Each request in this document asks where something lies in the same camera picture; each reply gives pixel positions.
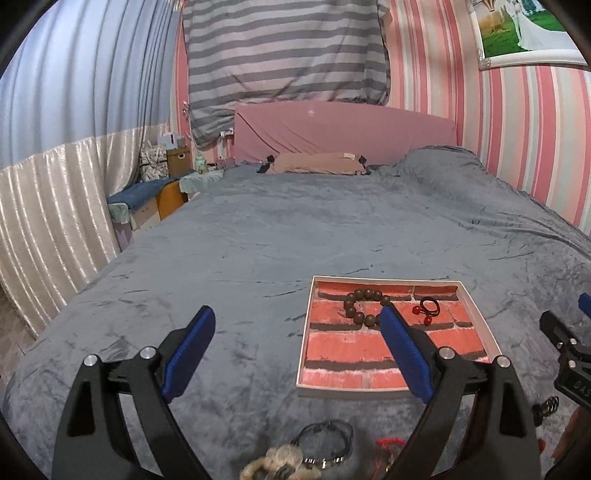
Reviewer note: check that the black and silver bangle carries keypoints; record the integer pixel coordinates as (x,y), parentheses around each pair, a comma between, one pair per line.
(318,429)

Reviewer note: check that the brick-patterned tray box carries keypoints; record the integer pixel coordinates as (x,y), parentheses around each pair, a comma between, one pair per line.
(351,346)

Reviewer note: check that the pink headboard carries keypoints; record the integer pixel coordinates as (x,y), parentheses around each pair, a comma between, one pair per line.
(323,129)

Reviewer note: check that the light green table cloth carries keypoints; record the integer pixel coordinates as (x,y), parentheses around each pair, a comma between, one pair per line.
(198,182)

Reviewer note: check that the orange cabinet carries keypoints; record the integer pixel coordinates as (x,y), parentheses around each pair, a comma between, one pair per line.
(171,201)

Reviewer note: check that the beige scrunchie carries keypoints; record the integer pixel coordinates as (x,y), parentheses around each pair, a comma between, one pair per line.
(277,458)

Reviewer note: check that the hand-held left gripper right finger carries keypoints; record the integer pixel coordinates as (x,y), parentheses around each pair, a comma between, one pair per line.
(406,350)

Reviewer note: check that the red hair accessory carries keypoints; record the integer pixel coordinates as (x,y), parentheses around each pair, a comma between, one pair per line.
(388,445)

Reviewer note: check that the tan pillow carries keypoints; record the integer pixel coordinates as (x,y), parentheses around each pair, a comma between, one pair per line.
(314,164)

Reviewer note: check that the brown cardboard box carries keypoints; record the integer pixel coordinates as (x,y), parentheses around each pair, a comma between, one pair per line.
(178,161)

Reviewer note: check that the cream satin curtain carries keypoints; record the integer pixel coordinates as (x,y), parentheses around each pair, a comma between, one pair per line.
(46,221)

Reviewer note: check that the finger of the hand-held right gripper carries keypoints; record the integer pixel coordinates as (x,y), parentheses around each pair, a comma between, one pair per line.
(556,330)
(585,304)

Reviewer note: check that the blue folded cloth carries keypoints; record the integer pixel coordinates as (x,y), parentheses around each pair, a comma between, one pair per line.
(138,194)

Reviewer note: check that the grey striped hanging sheet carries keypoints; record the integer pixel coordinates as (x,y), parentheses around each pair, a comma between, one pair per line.
(277,55)

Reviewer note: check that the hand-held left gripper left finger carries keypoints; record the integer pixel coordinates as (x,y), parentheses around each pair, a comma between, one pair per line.
(191,350)

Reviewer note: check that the pale green bottle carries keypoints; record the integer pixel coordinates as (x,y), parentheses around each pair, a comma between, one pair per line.
(200,165)

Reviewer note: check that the white framed picture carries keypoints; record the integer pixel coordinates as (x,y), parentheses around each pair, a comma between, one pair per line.
(517,27)

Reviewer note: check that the patterned bag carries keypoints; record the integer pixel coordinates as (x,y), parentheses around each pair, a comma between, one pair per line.
(152,164)

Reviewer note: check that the blue curtain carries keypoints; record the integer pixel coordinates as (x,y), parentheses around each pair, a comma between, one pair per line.
(83,74)

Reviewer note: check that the small white box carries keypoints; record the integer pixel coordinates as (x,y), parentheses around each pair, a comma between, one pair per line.
(168,141)

